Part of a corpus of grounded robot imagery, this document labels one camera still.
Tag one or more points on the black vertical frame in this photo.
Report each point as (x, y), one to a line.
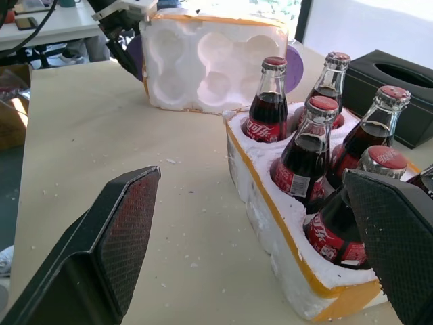
(302, 20)

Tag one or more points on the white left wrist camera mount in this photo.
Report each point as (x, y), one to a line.
(132, 6)

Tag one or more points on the black leather tissue box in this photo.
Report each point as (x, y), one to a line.
(379, 98)

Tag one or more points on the white foam crate yellow tape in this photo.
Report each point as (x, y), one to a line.
(264, 216)

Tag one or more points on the black smartphone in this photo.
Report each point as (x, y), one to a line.
(26, 23)

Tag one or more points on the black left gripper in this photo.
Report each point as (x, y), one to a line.
(118, 23)

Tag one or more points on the white foam lid yellow tape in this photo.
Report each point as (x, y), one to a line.
(189, 64)

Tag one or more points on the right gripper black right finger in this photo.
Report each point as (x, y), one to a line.
(399, 243)

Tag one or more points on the brown cardboard box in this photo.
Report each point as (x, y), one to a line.
(11, 111)

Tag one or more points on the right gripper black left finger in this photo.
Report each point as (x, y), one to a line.
(84, 257)

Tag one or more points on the glass cola bottle red cap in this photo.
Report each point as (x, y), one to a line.
(304, 162)
(269, 111)
(329, 86)
(335, 230)
(368, 135)

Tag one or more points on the black office chair base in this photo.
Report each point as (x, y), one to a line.
(44, 54)

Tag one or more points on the white desk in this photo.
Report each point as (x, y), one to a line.
(61, 23)

